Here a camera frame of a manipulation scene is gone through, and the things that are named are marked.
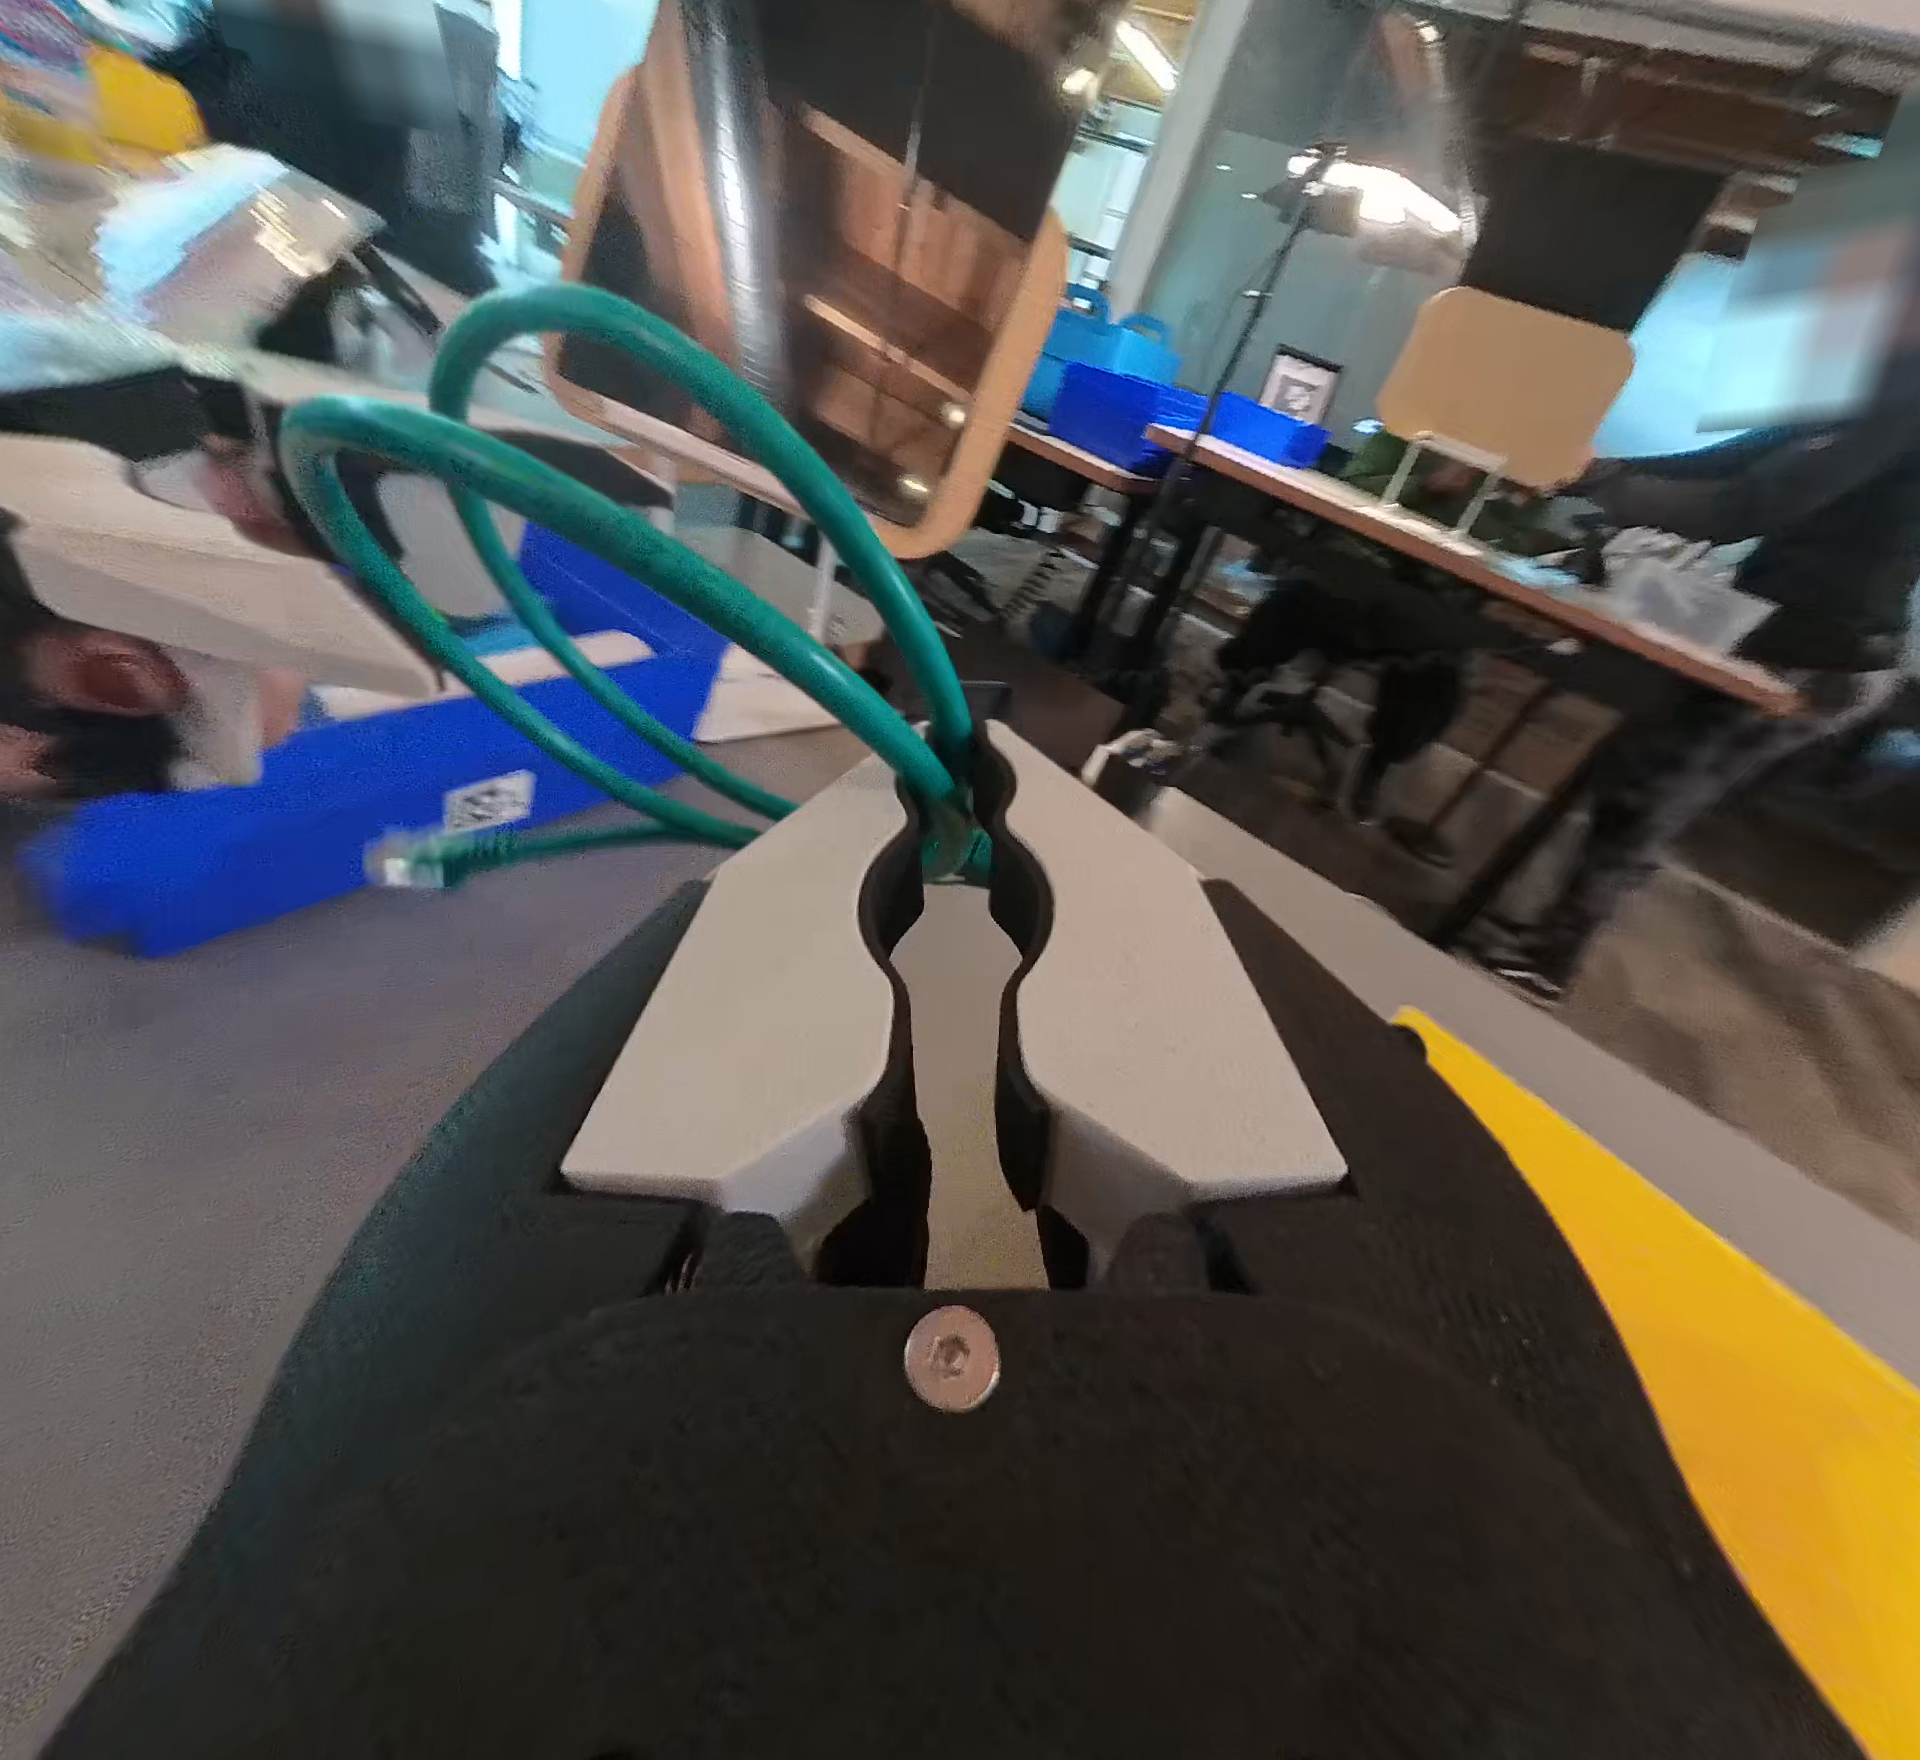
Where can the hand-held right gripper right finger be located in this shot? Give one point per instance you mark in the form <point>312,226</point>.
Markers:
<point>1171,1042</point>

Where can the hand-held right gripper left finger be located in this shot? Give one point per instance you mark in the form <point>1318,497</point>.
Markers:
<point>735,1042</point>

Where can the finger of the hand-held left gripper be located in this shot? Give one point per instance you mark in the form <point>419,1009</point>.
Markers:
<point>179,577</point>
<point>397,544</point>

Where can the blue bin with marker label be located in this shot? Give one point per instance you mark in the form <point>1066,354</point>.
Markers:
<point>271,832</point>

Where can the yellow storage bin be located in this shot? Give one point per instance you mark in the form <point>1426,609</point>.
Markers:
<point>1771,1417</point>

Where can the person's left hand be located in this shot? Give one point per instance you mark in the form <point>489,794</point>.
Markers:
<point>106,688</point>

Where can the black office chair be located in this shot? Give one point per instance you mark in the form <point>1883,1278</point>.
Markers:
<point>1350,697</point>

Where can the wooden desk with black legs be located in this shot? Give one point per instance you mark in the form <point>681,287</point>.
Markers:
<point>1499,562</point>

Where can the grey desk with black legs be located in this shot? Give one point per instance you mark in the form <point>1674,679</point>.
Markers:
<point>1082,456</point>

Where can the stack of blue bins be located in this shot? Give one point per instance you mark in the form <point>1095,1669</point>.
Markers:
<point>1201,425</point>

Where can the black framed sign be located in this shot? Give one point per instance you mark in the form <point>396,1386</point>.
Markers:
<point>1301,382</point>

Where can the black tripod stand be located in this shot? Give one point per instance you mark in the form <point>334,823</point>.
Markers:
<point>1275,291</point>

